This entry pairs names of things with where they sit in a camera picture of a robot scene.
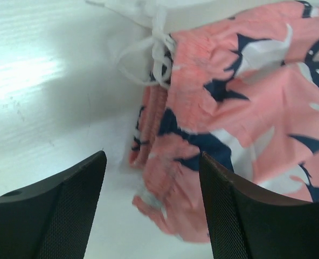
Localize pink shark print shorts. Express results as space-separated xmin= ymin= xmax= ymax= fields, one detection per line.
xmin=97 ymin=1 xmax=319 ymax=243

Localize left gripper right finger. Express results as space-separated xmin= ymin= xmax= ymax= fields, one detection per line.
xmin=199 ymin=153 xmax=319 ymax=259

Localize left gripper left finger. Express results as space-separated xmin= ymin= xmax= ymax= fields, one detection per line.
xmin=0 ymin=151 xmax=107 ymax=258

